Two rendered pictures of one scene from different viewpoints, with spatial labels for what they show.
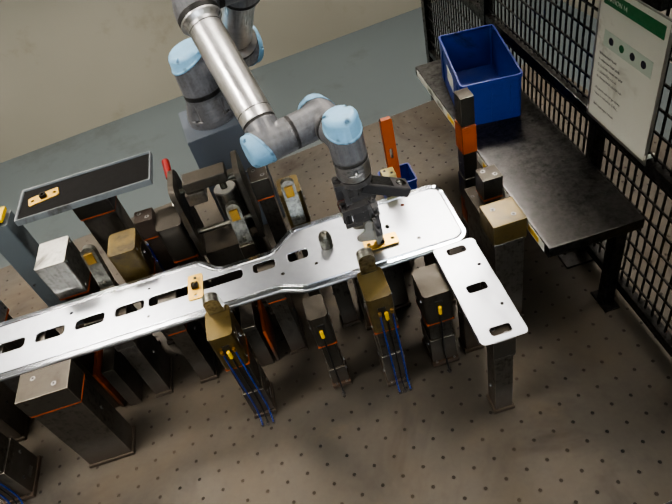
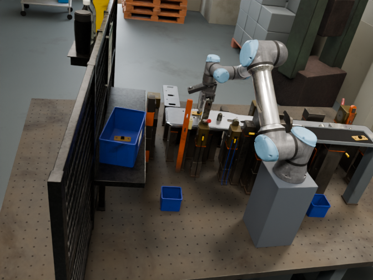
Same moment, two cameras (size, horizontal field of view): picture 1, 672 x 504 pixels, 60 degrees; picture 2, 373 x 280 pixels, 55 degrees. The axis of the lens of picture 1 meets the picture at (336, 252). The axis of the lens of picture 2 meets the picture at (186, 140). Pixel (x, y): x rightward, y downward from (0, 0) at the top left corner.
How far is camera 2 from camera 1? 2.94 m
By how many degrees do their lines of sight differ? 102
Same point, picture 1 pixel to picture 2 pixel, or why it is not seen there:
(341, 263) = (213, 113)
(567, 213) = (131, 94)
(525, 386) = not seen: hidden behind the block
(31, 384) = (318, 111)
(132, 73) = not seen: outside the picture
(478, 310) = (174, 91)
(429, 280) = (184, 104)
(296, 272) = (231, 116)
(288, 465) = not seen: hidden behind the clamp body
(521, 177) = (136, 107)
